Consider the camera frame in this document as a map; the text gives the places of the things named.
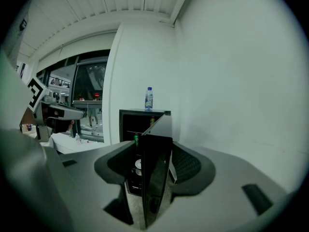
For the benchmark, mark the black mini fridge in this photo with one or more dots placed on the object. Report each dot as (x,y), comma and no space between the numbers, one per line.
(124,129)

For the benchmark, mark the dark framed window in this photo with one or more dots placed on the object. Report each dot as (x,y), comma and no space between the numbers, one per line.
(89,86)

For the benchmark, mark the person's left hand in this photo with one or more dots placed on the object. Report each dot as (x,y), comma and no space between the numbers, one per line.
(71,126)

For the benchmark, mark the blue cap water bottle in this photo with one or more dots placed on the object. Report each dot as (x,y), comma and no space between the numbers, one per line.
(149,100)

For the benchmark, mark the orange drink bottle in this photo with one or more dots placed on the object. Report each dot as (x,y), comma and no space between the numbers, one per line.
(152,121)

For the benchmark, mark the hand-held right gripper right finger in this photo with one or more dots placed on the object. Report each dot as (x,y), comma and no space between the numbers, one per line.
(217,190)

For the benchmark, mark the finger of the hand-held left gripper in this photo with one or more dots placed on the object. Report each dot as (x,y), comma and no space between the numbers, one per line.
(70,112)

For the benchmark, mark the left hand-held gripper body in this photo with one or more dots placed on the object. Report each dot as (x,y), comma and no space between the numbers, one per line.
(38,95)

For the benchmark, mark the green bottle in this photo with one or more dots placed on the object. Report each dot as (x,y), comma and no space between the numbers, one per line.
(136,139)

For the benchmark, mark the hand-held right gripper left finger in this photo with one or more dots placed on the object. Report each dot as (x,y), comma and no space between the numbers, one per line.
(96,202)

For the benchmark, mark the white round dish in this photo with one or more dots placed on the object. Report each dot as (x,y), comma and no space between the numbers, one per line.
(138,165)

